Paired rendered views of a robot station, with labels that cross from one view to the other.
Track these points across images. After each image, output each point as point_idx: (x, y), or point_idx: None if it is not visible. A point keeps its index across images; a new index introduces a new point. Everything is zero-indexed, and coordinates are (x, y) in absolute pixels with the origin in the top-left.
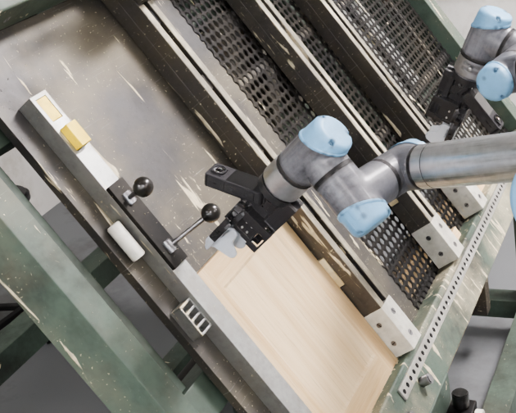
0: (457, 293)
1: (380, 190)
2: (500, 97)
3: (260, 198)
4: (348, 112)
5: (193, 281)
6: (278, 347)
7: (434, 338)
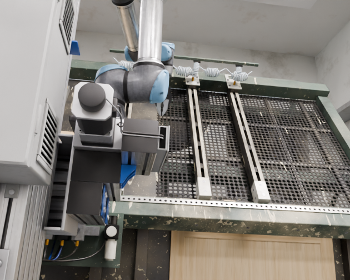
0: (181, 205)
1: None
2: (125, 56)
3: None
4: (195, 133)
5: None
6: None
7: (134, 200)
